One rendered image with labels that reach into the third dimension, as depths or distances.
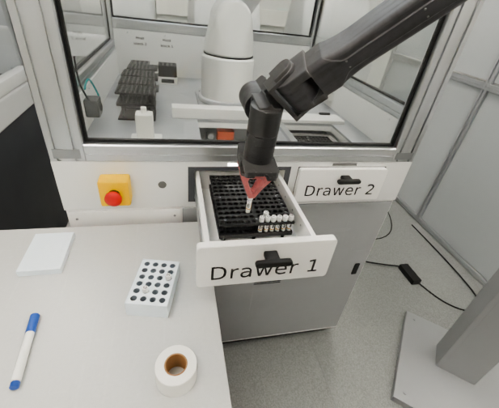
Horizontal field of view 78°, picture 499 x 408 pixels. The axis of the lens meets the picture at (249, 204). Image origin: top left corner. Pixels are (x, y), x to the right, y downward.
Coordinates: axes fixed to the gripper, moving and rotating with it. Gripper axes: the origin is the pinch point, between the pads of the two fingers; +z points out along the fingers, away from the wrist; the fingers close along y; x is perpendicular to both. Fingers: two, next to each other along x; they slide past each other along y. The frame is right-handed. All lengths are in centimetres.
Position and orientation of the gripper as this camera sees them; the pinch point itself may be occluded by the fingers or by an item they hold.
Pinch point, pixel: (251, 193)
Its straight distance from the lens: 65.0
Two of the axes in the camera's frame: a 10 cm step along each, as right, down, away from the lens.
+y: -1.6, -6.7, 7.2
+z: -1.4, 7.4, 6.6
